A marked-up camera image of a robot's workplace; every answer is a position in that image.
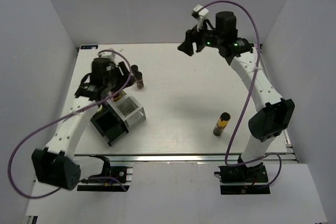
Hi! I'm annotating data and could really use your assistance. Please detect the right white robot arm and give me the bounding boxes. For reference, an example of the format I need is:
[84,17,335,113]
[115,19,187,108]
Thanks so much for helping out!
[178,9,295,182]

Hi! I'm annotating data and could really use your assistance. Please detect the left blue corner sticker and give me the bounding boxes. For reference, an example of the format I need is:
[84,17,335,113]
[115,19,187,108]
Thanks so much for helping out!
[80,45,98,50]

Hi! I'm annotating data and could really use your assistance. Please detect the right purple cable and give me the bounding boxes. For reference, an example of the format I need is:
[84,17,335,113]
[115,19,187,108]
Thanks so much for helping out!
[198,0,284,188]

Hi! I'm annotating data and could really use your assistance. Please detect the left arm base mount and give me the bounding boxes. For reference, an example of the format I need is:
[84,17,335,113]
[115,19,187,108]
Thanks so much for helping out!
[74,155,133,192]

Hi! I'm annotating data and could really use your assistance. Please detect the yellow band spice bottle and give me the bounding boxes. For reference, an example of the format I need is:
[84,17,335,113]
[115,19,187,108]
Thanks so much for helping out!
[213,112,231,136]

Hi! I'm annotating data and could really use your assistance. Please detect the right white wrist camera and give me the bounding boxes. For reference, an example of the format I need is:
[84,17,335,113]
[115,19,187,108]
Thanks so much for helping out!
[192,5,209,31]

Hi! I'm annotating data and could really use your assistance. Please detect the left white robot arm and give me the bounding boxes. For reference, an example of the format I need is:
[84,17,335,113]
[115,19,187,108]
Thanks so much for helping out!
[31,57,134,190]

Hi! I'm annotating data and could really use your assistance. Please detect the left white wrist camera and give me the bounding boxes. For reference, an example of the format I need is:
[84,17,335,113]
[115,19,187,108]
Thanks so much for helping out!
[97,49,116,61]

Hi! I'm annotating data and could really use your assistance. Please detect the black cap spice jar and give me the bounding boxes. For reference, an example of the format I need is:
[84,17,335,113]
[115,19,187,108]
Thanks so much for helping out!
[134,71,144,89]
[131,65,139,76]

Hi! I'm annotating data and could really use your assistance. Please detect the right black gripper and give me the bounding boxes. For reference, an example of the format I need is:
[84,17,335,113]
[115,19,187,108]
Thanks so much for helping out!
[176,18,222,57]

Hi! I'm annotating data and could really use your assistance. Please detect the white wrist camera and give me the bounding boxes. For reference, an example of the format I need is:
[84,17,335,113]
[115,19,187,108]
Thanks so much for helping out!
[97,49,116,61]
[192,5,209,31]

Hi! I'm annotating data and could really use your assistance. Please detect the black cap spice jar front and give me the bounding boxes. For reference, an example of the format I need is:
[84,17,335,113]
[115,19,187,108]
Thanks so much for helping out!
[134,71,144,89]

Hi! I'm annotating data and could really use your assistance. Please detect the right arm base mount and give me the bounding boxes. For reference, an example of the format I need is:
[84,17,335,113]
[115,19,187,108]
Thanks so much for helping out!
[214,163,270,195]

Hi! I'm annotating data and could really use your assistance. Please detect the yellow label brown bottle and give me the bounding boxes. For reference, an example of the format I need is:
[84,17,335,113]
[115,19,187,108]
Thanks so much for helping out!
[113,91,125,102]

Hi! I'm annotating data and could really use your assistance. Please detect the black organizer box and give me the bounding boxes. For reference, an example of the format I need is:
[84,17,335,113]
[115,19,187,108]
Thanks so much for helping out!
[90,104,129,146]

